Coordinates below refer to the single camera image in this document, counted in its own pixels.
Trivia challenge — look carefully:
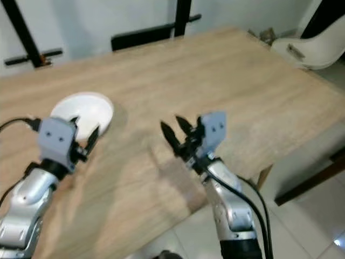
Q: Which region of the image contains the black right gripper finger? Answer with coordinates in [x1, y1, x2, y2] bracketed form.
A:
[160, 121, 188, 158]
[175, 114, 199, 144]

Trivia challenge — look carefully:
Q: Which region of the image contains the white round bowl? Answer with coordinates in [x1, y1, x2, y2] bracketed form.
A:
[50, 92, 115, 142]

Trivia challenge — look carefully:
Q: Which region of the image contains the wooden table leg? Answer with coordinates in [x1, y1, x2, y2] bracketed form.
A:
[258, 165, 273, 190]

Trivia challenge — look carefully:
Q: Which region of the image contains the slanted black stand pole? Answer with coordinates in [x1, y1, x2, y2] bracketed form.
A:
[1, 0, 64, 69]

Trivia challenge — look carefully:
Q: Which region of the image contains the dark brown wooden bar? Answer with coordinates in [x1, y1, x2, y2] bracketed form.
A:
[274, 155, 345, 207]

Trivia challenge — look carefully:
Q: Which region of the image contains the white plastic chair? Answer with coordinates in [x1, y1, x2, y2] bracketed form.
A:
[270, 0, 345, 70]

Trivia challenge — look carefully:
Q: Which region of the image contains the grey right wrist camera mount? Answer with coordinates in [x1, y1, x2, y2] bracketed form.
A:
[198, 111, 227, 158]

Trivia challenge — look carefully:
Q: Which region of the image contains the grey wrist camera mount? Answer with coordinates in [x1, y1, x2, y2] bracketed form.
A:
[36, 117, 79, 173]
[198, 111, 227, 158]

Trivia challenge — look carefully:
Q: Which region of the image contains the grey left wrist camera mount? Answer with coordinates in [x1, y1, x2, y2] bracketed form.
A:
[36, 117, 79, 173]

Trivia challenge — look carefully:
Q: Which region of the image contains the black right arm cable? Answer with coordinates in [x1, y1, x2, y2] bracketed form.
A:
[203, 166, 277, 259]

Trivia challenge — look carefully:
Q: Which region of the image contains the short black left arm cable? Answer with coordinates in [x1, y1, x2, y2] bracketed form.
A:
[0, 183, 16, 207]

